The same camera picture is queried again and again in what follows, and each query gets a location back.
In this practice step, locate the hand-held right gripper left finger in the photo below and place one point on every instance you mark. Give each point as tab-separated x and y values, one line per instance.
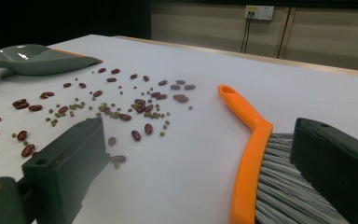
65	168

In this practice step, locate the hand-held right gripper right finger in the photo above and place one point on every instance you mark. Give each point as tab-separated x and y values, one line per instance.
338	168

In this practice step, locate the red kidney beans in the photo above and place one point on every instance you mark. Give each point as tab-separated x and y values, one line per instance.
125	117

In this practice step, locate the orange brush with grey bristles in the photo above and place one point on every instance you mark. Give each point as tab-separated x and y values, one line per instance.
245	174

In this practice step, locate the grey dustpan with orange edge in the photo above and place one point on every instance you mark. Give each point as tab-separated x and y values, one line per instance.
43	62

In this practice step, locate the wooden table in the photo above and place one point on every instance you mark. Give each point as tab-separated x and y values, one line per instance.
292	61

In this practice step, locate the white table cover sheet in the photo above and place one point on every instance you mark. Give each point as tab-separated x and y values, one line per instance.
183	174

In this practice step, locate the white wall socket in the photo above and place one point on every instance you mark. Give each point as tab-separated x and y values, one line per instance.
259	12

